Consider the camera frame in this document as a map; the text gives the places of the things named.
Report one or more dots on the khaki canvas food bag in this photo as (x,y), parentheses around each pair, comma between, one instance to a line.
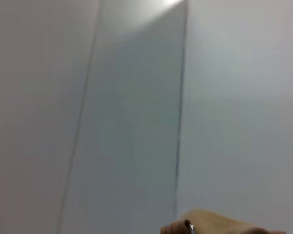
(217,221)

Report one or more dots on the small metal bag fitting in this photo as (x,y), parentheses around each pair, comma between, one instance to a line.
(192,228)

